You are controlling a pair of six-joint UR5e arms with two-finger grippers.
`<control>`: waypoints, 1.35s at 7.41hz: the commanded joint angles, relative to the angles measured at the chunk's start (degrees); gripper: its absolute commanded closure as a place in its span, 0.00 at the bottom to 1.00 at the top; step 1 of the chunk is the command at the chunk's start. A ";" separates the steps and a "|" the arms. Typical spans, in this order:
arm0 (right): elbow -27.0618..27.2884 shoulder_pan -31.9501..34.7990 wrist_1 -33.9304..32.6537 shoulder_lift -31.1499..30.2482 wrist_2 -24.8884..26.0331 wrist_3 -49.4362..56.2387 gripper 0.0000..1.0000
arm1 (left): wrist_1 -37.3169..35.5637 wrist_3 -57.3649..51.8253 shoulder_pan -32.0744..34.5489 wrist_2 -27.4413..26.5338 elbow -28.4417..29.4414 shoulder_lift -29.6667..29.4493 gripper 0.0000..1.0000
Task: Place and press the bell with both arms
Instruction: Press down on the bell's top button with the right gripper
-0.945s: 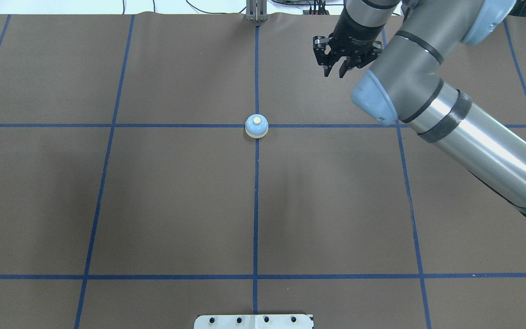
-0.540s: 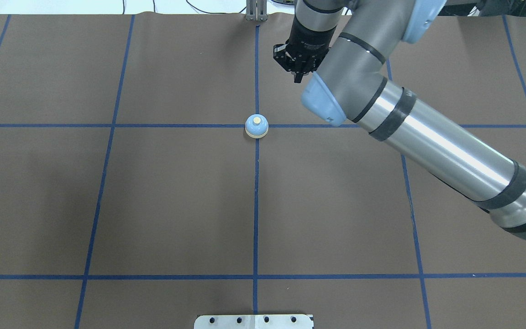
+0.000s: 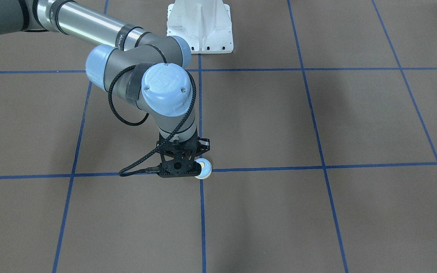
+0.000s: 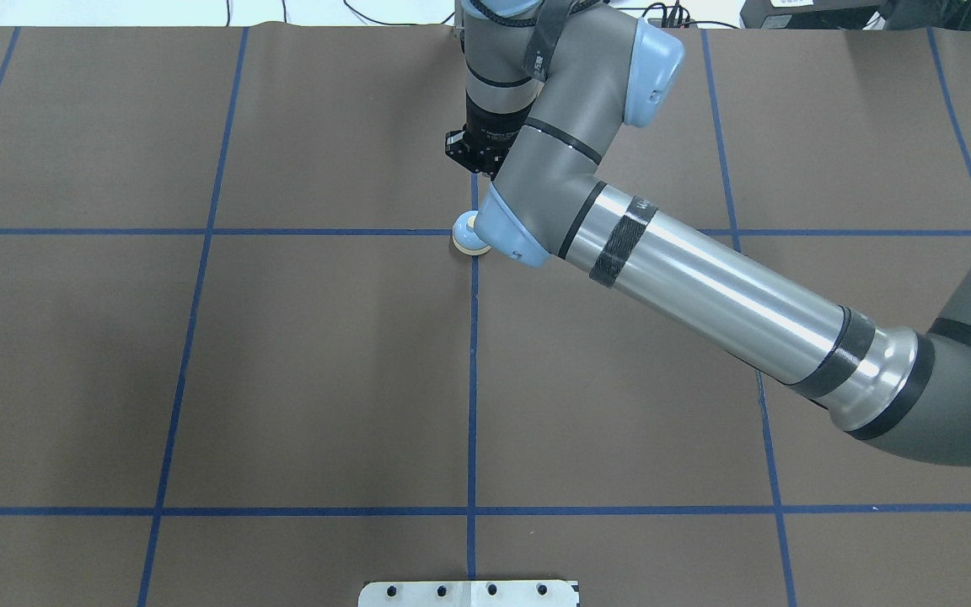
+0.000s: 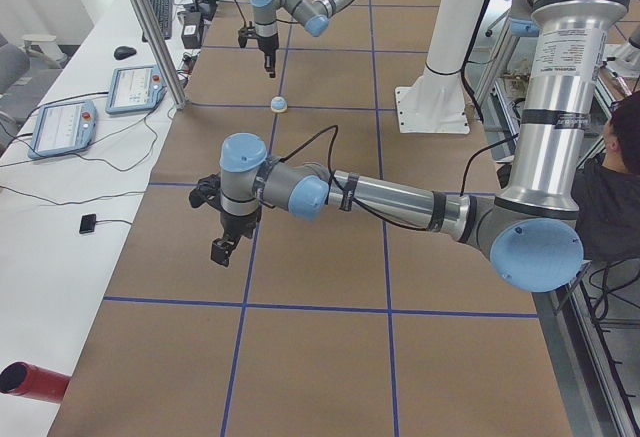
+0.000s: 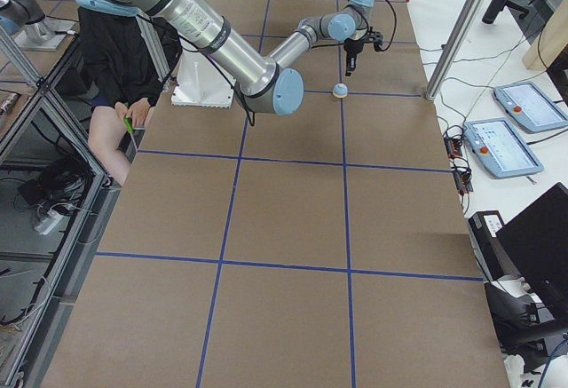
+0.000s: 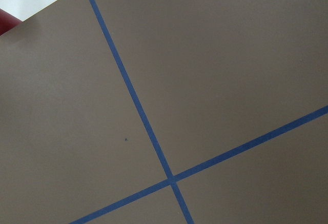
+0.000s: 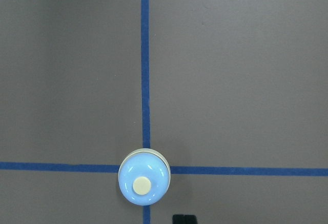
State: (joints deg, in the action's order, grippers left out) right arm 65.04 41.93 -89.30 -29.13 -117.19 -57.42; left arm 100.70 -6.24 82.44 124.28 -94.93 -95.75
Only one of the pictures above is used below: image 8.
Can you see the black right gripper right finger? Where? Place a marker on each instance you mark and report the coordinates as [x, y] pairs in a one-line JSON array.
[[190, 219]]

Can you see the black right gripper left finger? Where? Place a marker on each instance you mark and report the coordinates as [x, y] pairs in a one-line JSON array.
[[178, 219]]

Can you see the blue and cream call bell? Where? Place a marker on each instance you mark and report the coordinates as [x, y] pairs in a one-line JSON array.
[[144, 177]]

